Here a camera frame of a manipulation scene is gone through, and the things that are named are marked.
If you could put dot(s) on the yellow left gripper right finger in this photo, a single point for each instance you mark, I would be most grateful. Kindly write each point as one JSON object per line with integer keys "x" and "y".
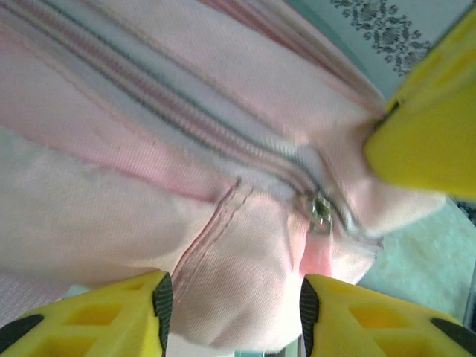
{"x": 372, "y": 327}

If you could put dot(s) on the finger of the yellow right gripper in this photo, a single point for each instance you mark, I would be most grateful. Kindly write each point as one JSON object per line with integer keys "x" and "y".
{"x": 439, "y": 52}
{"x": 427, "y": 148}

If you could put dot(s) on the pink student backpack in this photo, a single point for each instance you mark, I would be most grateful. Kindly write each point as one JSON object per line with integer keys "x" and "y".
{"x": 148, "y": 148}

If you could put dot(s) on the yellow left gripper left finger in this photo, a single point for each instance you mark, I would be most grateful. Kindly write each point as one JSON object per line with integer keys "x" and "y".
{"x": 93, "y": 327}

